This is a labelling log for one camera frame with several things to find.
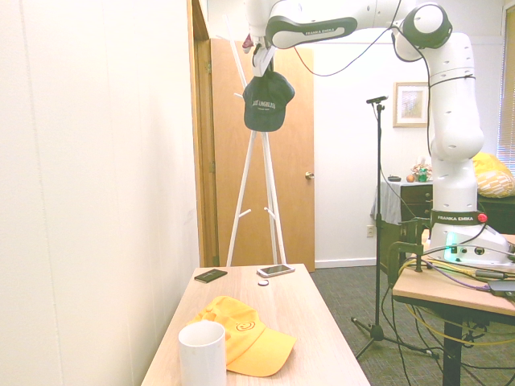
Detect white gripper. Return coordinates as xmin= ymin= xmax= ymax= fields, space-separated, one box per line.
xmin=252 ymin=38 xmax=278 ymax=78

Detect navy blue baseball cap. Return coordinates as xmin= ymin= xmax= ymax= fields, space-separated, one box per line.
xmin=242 ymin=71 xmax=297 ymax=133

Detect yellow smiley baseball cap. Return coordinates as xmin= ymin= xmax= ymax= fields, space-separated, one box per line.
xmin=186 ymin=295 xmax=298 ymax=378

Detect white wooden coat rack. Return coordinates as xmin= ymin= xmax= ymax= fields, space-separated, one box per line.
xmin=222 ymin=14 xmax=287 ymax=268

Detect brown wooden door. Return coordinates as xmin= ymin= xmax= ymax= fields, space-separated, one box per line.
xmin=209 ymin=39 xmax=316 ymax=268

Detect grey cloth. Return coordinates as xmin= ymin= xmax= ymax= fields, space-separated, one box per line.
xmin=369 ymin=180 xmax=404 ymax=224

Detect dark wooden dresser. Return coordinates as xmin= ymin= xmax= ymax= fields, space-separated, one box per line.
xmin=379 ymin=183 xmax=515 ymax=278

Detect white smartphone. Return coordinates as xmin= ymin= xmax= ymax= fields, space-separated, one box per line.
xmin=256 ymin=264 xmax=296 ymax=278

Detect small black flat box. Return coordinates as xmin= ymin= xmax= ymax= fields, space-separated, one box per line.
xmin=194 ymin=269 xmax=229 ymax=284

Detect black metal table clamp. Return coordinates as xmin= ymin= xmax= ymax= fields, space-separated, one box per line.
xmin=387 ymin=216 xmax=432 ymax=289

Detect window blinds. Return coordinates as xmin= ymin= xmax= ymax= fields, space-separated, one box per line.
xmin=498 ymin=0 xmax=515 ymax=162

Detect yellow patterned cushion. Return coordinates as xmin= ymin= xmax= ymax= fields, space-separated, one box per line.
xmin=471 ymin=151 xmax=515 ymax=199

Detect white cylindrical mug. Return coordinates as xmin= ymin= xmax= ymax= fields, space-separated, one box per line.
xmin=178 ymin=321 xmax=228 ymax=386

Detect black flat device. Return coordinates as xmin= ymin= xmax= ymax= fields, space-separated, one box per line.
xmin=487 ymin=281 xmax=515 ymax=298

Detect black table leg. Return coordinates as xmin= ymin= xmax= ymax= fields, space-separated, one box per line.
xmin=443 ymin=317 xmax=463 ymax=386

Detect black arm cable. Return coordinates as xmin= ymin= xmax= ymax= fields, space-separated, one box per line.
xmin=292 ymin=0 xmax=475 ymax=162

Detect brown wooden door frame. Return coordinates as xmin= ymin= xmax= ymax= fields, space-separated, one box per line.
xmin=187 ymin=0 xmax=220 ymax=269

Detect framed wall picture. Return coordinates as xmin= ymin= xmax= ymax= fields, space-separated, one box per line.
xmin=393 ymin=81 xmax=430 ymax=129

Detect black camera tripod stand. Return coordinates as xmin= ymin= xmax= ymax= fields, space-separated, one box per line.
xmin=350 ymin=101 xmax=440 ymax=360

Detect purple cable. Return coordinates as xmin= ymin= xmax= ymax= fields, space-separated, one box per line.
xmin=425 ymin=260 xmax=496 ymax=292

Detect yellow cable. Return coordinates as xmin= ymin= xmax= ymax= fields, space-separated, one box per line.
xmin=396 ymin=257 xmax=515 ymax=351

